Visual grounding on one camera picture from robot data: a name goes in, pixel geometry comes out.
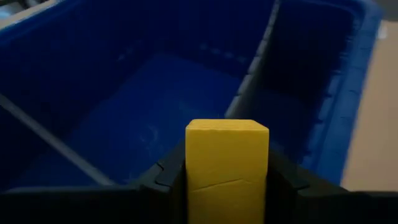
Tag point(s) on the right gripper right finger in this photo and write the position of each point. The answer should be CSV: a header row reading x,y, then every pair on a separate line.
x,y
281,193

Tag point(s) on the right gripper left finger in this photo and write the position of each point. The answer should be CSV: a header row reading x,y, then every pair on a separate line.
x,y
169,193

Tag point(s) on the yellow long rectangular block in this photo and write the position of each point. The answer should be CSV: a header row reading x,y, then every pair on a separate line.
x,y
227,155

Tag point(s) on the blue plastic bin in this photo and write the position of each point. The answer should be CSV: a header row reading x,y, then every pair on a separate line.
x,y
140,109

